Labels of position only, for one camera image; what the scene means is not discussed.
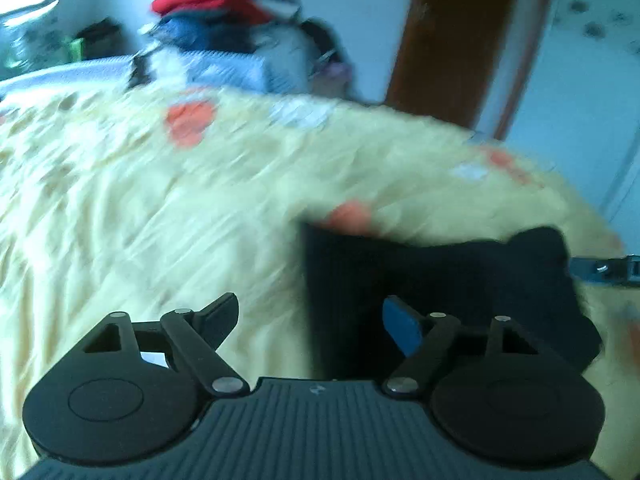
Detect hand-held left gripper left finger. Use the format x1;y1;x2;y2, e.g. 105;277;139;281
82;291;251;401

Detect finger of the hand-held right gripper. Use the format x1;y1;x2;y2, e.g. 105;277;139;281
569;254;640;290

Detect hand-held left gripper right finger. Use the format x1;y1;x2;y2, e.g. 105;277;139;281
381;296;542;401

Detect black pants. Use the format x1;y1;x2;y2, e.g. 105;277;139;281
299;224;604;382

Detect yellow printed bedsheet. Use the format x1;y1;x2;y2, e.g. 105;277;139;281
0;82;640;480

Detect white wardrobe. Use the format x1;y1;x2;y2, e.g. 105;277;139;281
500;0;640;243

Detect purple bag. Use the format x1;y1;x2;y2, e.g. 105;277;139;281
320;60;353;83

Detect grey pillow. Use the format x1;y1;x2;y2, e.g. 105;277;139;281
262;30;323;95

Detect light blue quilt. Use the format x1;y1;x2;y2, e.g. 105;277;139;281
0;54;273;98

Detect brown wooden door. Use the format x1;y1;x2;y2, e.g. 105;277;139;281
386;0;557;132

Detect navy puffer jacket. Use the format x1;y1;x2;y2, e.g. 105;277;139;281
159;14;263;55

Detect black backpack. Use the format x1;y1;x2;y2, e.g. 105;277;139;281
299;19;353;77

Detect black bag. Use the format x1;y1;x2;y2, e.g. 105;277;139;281
82;19;125;59

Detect pile of folded clothes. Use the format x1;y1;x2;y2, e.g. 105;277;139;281
142;0;303;57

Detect floral pillow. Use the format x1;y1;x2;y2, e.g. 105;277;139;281
0;14;72;70

